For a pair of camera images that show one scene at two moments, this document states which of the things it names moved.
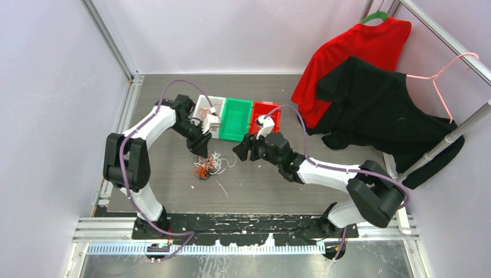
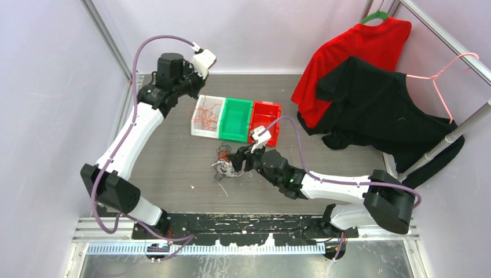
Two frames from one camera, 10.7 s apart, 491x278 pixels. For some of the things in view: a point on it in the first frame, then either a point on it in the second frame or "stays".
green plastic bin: x=235 y=119 stays
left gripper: x=199 y=145 -> x=189 y=68
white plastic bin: x=202 y=108 stays
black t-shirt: x=371 y=109 stays
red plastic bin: x=263 y=108 stays
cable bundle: x=211 y=164 -> x=224 y=164
